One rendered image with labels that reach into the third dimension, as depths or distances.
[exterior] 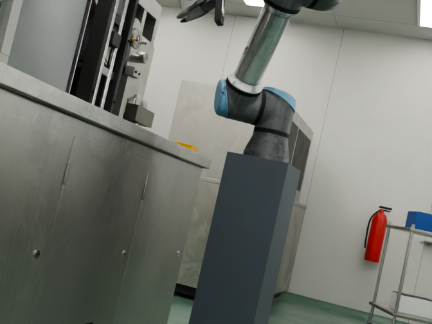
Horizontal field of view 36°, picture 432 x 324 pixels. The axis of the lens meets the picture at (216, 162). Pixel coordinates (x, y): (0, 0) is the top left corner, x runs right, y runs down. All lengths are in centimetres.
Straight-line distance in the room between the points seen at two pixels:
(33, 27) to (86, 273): 82
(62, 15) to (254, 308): 108
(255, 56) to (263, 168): 34
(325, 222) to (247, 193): 468
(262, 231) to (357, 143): 477
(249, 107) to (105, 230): 58
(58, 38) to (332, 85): 497
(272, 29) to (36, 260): 91
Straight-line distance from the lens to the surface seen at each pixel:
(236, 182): 203
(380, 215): 647
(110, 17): 200
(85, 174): 173
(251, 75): 200
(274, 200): 200
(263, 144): 206
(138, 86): 329
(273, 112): 208
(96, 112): 167
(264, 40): 195
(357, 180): 667
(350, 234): 664
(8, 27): 144
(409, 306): 524
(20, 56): 220
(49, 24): 218
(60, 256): 172
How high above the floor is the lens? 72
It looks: 4 degrees up
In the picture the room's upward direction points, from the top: 13 degrees clockwise
